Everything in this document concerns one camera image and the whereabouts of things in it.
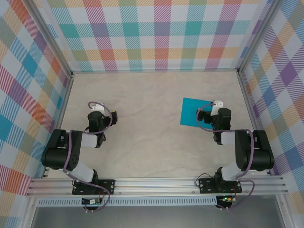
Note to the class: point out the blue paper sheet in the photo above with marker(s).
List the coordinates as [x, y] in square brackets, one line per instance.
[190, 111]

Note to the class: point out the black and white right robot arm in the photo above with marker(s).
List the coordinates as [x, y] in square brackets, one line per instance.
[261, 154]

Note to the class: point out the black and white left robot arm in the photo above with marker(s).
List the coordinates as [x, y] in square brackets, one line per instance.
[54, 152]

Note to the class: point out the circuit board with green light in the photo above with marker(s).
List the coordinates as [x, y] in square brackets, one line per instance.
[226, 199]

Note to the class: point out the dark circuit board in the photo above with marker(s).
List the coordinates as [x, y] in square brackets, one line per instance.
[91, 201]

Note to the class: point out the grey metal shelf plate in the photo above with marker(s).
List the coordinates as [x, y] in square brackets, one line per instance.
[154, 218]

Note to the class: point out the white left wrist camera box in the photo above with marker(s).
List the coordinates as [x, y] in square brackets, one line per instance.
[97, 107]

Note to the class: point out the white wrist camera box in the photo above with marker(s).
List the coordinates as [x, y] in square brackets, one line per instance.
[97, 107]
[218, 104]

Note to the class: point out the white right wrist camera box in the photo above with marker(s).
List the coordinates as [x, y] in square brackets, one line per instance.
[218, 104]

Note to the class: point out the aluminium table edge rail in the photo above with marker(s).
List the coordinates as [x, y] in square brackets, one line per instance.
[253, 118]
[60, 118]

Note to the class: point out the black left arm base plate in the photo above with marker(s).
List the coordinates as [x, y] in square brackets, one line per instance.
[108, 186]

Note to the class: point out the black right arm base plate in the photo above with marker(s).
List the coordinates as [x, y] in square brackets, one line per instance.
[206, 186]

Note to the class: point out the aluminium mounting rail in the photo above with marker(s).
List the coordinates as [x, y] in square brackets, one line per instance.
[154, 186]

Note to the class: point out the aluminium frame post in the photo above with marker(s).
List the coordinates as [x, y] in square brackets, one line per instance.
[52, 35]
[258, 35]

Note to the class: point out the aluminium frame leg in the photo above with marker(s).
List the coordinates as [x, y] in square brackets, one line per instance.
[28, 213]
[285, 213]

